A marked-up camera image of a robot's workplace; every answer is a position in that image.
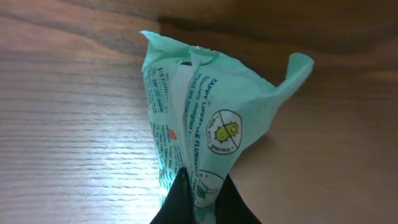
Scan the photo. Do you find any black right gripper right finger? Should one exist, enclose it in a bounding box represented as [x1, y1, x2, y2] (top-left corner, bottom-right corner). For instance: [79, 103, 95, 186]
[215, 174, 261, 224]

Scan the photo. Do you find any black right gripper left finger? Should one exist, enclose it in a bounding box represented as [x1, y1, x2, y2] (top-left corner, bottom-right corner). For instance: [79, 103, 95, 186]
[150, 167, 193, 224]

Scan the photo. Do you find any teal snack pouch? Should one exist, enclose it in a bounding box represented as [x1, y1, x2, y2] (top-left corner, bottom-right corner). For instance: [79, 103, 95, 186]
[142, 30, 314, 223]

